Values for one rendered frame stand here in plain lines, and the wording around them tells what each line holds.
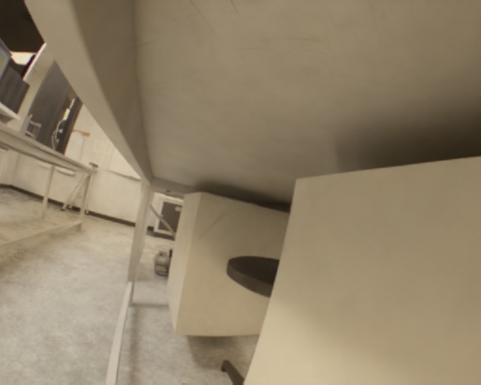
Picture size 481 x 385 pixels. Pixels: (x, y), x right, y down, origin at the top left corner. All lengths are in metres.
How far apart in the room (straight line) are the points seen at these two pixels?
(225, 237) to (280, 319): 0.63
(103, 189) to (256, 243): 4.37
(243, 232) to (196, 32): 0.79
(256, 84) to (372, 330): 0.23
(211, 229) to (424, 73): 0.79
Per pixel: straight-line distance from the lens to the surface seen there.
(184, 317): 0.94
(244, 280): 0.54
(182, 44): 0.19
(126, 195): 4.87
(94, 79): 0.16
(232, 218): 0.85
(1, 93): 2.04
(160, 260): 2.30
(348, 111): 0.23
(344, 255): 0.20
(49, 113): 2.52
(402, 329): 0.17
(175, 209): 4.16
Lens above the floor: 0.75
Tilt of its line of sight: 7 degrees up
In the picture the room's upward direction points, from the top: 12 degrees clockwise
